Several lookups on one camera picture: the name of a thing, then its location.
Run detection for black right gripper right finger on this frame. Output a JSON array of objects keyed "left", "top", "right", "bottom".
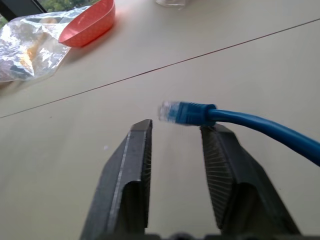
[{"left": 199, "top": 122, "right": 302, "bottom": 237}]

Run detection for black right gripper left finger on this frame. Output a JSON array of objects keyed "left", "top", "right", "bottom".
[{"left": 79, "top": 118, "right": 153, "bottom": 240}]

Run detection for blue Ethernet cable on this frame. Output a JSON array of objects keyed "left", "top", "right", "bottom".
[{"left": 157, "top": 100, "right": 320, "bottom": 168}]

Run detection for orange dotted bowl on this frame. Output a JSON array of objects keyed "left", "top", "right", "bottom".
[{"left": 58, "top": 0, "right": 116, "bottom": 48}]

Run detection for clear plastic bag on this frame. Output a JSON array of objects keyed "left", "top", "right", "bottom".
[{"left": 0, "top": 5, "right": 91, "bottom": 83}]

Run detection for clear plastic container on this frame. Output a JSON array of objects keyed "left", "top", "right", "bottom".
[{"left": 155, "top": 0, "right": 189, "bottom": 11}]

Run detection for black window frame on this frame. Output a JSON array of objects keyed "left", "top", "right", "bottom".
[{"left": 0, "top": 0, "right": 48, "bottom": 23}]

